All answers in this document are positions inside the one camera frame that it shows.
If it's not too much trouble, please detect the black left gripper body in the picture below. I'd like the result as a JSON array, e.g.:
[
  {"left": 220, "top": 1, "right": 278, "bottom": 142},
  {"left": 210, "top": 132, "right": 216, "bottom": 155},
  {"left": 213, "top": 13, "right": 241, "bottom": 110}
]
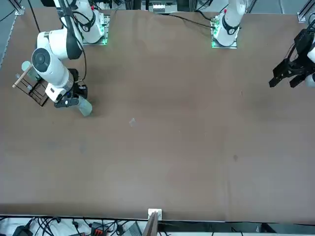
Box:
[{"left": 290, "top": 29, "right": 315, "bottom": 67}]

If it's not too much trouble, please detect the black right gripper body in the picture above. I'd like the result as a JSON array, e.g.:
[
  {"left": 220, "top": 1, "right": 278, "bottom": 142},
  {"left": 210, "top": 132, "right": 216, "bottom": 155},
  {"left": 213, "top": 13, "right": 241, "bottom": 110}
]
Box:
[{"left": 69, "top": 69, "right": 88, "bottom": 99}]

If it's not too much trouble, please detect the blue plastic cup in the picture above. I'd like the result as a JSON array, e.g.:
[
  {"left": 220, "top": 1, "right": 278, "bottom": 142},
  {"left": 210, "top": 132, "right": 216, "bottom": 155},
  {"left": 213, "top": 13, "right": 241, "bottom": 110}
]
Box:
[{"left": 73, "top": 96, "right": 86, "bottom": 108}]

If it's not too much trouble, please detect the green plastic cup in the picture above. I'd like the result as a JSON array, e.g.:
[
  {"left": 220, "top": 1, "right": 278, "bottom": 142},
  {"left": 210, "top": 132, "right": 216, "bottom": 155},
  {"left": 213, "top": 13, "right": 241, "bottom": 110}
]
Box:
[
  {"left": 79, "top": 102, "right": 94, "bottom": 118},
  {"left": 21, "top": 60, "right": 37, "bottom": 81}
]

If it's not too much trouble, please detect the orange black plug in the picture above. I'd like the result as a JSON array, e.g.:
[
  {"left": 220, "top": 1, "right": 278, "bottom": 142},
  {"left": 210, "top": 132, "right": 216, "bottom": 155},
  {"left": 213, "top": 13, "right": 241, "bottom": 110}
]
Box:
[{"left": 90, "top": 224, "right": 106, "bottom": 236}]

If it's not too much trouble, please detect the aluminium corner bracket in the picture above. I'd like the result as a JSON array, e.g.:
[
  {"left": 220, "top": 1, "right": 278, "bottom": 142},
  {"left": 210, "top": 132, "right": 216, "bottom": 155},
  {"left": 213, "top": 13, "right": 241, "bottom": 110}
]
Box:
[
  {"left": 297, "top": 0, "right": 315, "bottom": 23},
  {"left": 14, "top": 0, "right": 26, "bottom": 16}
]

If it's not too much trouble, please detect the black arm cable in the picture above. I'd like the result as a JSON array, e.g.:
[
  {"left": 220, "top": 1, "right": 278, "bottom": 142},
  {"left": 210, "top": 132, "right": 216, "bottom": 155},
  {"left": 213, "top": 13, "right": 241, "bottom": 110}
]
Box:
[{"left": 60, "top": 0, "right": 87, "bottom": 83}]

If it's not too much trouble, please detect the black wire cup rack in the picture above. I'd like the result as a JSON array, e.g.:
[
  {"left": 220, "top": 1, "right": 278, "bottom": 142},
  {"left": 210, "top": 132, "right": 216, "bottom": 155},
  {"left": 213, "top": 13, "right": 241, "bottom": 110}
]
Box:
[{"left": 12, "top": 65, "right": 50, "bottom": 108}]

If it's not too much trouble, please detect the aluminium frame post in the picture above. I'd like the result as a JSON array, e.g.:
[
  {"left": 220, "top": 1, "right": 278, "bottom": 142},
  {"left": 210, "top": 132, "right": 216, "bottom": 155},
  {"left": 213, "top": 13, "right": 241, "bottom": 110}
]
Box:
[{"left": 143, "top": 208, "right": 163, "bottom": 236}]

